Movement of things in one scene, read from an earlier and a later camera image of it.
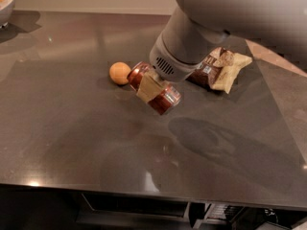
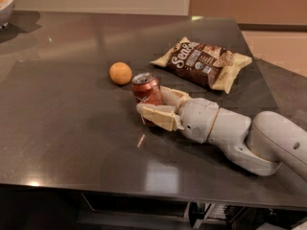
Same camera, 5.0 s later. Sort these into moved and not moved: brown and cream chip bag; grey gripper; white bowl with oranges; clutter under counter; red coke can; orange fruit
Moved: red coke can; grey gripper
Not moved: orange fruit; clutter under counter; white bowl with oranges; brown and cream chip bag
